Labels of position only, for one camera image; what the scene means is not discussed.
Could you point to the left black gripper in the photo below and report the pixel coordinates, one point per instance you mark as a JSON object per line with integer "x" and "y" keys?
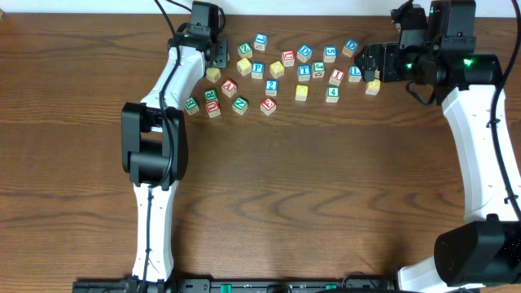
{"x": 221, "y": 54}

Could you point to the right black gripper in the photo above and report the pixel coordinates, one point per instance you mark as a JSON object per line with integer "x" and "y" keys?
{"x": 374, "y": 62}

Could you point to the green R block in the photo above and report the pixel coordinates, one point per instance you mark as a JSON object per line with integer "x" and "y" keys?
{"x": 210, "y": 95}

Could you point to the yellow O block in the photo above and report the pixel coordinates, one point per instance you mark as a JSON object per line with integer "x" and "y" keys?
{"x": 277, "y": 69}

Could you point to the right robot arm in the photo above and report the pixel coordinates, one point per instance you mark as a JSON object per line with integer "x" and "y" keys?
{"x": 485, "y": 251}

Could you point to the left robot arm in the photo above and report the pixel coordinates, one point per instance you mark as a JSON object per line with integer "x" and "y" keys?
{"x": 154, "y": 144}

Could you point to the yellow block left middle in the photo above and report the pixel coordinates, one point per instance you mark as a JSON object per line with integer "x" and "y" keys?
{"x": 213, "y": 74}

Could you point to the yellow G block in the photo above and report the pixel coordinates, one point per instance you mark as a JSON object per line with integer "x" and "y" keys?
{"x": 373, "y": 87}

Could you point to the green Z block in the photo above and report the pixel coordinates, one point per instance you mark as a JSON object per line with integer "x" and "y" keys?
{"x": 245, "y": 50}

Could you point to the yellow S block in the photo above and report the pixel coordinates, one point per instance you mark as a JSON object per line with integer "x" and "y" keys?
{"x": 244, "y": 66}

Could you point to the blue L block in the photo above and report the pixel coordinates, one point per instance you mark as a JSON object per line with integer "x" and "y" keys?
{"x": 354, "y": 74}

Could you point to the blue D block right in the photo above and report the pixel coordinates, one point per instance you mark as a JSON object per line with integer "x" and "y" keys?
{"x": 350, "y": 48}

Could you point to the blue d block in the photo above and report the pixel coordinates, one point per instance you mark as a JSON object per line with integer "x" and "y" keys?
{"x": 304, "y": 53}
{"x": 350, "y": 48}

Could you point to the red A block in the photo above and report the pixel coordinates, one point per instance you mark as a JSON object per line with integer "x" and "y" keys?
{"x": 229, "y": 88}

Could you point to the blue P block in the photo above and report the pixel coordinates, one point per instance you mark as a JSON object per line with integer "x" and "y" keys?
{"x": 258, "y": 70}

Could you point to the blue J block top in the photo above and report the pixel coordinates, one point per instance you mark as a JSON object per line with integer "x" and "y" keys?
{"x": 260, "y": 42}

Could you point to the red I block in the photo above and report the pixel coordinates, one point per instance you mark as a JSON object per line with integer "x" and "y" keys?
{"x": 336, "y": 77}

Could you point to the blue S block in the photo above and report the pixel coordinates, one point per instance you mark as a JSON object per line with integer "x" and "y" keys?
{"x": 329, "y": 54}

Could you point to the red U block bottom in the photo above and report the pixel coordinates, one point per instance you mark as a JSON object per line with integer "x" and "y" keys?
{"x": 213, "y": 108}

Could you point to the red u block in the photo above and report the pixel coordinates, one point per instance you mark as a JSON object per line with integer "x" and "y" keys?
{"x": 213, "y": 108}
{"x": 288, "y": 58}

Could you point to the green N block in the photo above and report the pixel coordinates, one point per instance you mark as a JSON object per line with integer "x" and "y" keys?
{"x": 240, "y": 105}

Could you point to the green 4 block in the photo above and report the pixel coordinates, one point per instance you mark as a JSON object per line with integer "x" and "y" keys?
{"x": 332, "y": 94}

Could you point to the green B block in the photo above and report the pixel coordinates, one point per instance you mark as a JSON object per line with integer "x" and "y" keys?
{"x": 191, "y": 106}

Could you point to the blue 2 block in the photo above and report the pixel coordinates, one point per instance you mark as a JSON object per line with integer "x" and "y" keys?
{"x": 271, "y": 88}

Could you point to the green J block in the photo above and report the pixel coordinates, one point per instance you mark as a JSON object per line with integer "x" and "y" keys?
{"x": 318, "y": 70}

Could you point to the red U block top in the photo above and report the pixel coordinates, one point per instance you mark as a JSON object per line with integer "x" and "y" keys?
{"x": 288, "y": 58}

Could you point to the red 3 block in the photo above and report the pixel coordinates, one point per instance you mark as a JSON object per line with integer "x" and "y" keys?
{"x": 268, "y": 106}

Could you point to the blue D block centre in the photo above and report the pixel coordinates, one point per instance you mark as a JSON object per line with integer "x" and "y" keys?
{"x": 304, "y": 53}

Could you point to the blue T block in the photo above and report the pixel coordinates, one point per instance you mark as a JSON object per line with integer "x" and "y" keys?
{"x": 304, "y": 72}

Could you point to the yellow block centre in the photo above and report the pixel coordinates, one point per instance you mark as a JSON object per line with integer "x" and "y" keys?
{"x": 302, "y": 92}

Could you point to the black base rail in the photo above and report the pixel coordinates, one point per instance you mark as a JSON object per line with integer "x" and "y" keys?
{"x": 356, "y": 283}

